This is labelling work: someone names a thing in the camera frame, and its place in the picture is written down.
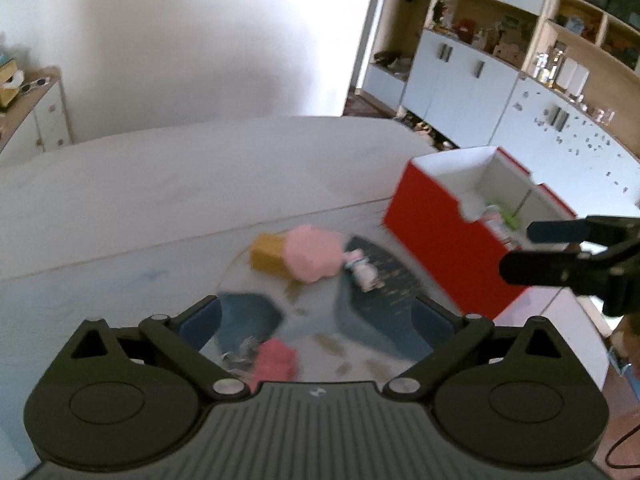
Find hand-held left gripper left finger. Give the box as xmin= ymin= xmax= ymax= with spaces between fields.
xmin=70 ymin=295 xmax=251 ymax=401

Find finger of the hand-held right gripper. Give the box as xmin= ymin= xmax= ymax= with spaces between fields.
xmin=499 ymin=245 xmax=621 ymax=289
xmin=526 ymin=215 xmax=640 ymax=244

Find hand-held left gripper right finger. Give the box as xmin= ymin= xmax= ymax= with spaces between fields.
xmin=382 ymin=296 xmax=563 ymax=401

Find round blue patterned tray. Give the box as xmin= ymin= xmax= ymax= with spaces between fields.
xmin=216 ymin=235 xmax=453 ymax=378

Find pink and blue toy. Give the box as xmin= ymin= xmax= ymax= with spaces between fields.
xmin=479 ymin=205 xmax=521 ymax=251

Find red and white storage box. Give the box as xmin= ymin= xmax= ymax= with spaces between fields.
xmin=382 ymin=146 xmax=578 ymax=322

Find small white figure toy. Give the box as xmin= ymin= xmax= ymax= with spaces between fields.
xmin=345 ymin=252 xmax=382 ymax=292

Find yellow block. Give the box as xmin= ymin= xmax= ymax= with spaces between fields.
xmin=250 ymin=232 xmax=290 ymax=276

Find pink plush toy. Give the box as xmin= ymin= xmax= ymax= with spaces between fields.
xmin=284 ymin=225 xmax=346 ymax=284

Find white canister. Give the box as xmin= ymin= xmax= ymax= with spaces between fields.
xmin=556 ymin=57 xmax=591 ymax=98

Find shoes on floor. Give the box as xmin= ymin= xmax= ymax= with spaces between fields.
xmin=397 ymin=110 xmax=458 ymax=152

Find glass storage jars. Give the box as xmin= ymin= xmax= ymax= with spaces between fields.
xmin=531 ymin=42 xmax=568 ymax=86

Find row of shelf ornaments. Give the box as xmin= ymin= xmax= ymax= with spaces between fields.
xmin=430 ymin=0 xmax=531 ymax=58

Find white sideboard with wooden top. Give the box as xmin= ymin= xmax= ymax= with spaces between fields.
xmin=0 ymin=66 xmax=74 ymax=157

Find green tissue box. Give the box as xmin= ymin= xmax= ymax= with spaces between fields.
xmin=0 ymin=59 xmax=24 ymax=107

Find black cable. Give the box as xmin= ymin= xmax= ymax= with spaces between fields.
xmin=604 ymin=429 xmax=640 ymax=469

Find large white wall cabinet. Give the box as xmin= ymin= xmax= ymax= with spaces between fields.
xmin=345 ymin=0 xmax=640 ymax=223

